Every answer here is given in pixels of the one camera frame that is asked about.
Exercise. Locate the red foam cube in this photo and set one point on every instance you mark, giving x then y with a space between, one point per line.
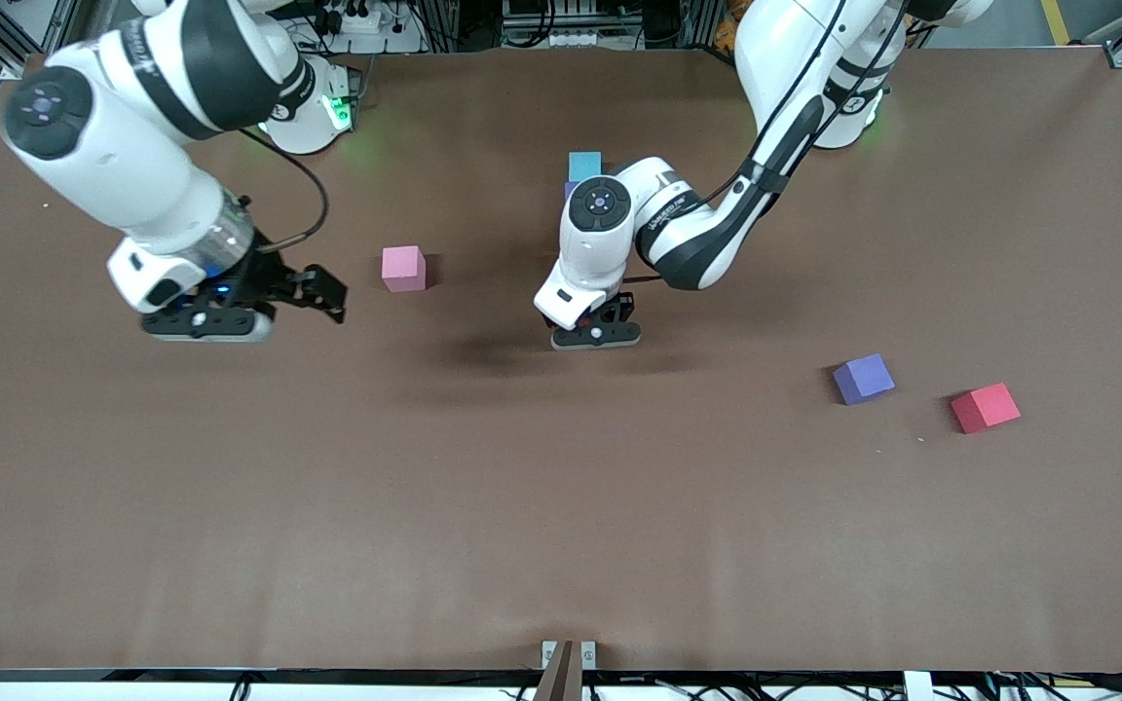
986 409

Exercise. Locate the cyan foam cube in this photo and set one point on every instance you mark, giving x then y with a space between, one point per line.
584 166

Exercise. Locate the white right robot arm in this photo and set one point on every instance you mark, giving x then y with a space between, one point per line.
132 185

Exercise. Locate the brown table cover mat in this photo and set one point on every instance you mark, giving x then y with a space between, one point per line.
230 487

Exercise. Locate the small metal bracket plate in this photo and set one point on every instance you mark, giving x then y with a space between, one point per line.
588 654
548 654

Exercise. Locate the metal equipment rack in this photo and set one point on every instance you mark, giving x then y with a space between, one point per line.
561 24

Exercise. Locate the brown camera mount bar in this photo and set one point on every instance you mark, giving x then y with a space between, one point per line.
556 682

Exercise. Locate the white power strip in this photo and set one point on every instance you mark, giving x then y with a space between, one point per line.
366 19

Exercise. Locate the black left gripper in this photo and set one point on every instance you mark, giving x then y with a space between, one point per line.
627 307

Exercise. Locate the white table leg block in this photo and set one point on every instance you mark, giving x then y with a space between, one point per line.
917 687

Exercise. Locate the orange packet pile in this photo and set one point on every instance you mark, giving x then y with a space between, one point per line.
723 34

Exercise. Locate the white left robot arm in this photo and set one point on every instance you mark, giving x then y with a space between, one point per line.
697 234

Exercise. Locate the pink foam cube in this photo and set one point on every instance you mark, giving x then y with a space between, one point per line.
403 268

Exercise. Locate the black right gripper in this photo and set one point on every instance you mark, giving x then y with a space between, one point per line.
263 277

